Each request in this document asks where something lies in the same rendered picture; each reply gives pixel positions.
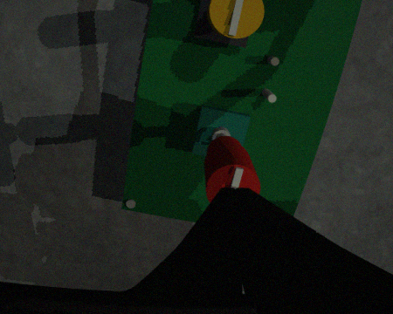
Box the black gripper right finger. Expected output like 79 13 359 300
235 188 393 314

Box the green circuit board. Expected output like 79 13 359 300
121 0 362 222

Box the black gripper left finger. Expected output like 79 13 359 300
0 188 257 314

